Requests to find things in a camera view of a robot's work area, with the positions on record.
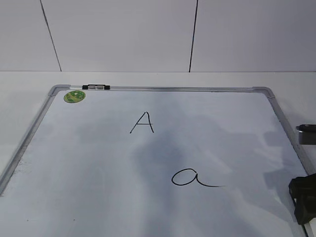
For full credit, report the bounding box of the black silver hanging clip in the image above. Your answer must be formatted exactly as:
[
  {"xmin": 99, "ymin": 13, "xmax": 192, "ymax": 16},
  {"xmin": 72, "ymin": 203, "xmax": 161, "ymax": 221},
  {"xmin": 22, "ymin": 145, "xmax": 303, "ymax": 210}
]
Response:
[{"xmin": 82, "ymin": 84, "xmax": 111, "ymax": 90}]

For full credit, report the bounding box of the whiteboard with aluminium frame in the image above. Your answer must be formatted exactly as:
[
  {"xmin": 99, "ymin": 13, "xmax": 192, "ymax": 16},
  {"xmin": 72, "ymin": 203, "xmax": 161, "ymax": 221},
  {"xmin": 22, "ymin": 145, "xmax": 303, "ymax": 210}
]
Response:
[{"xmin": 0, "ymin": 85, "xmax": 315, "ymax": 237}]

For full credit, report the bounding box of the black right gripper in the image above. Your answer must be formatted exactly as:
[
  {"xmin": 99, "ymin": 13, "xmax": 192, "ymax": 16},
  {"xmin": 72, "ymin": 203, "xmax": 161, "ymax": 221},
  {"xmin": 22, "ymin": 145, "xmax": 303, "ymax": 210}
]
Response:
[{"xmin": 288, "ymin": 174, "xmax": 316, "ymax": 225}]

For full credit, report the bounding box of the white whiteboard eraser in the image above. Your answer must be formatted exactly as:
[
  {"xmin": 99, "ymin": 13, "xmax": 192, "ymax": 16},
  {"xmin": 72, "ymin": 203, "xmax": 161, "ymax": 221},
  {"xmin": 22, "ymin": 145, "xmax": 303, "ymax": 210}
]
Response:
[{"xmin": 304, "ymin": 218, "xmax": 316, "ymax": 237}]

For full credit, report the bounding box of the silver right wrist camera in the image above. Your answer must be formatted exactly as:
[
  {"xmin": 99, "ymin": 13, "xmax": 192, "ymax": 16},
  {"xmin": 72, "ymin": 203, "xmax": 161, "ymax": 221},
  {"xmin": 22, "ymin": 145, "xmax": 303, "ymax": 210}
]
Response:
[{"xmin": 296, "ymin": 124, "xmax": 316, "ymax": 145}]

